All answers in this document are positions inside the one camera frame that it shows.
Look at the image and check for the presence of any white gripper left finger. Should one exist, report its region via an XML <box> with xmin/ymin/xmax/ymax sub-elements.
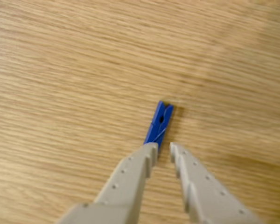
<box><xmin>56</xmin><ymin>142</ymin><xmax>159</xmax><ymax>224</ymax></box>

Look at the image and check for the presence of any blue clothes peg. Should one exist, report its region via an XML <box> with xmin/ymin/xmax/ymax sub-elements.
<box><xmin>143</xmin><ymin>100</ymin><xmax>175</xmax><ymax>152</ymax></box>

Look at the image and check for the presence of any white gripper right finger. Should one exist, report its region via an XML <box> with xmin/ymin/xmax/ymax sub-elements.
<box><xmin>169</xmin><ymin>141</ymin><xmax>263</xmax><ymax>224</ymax></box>

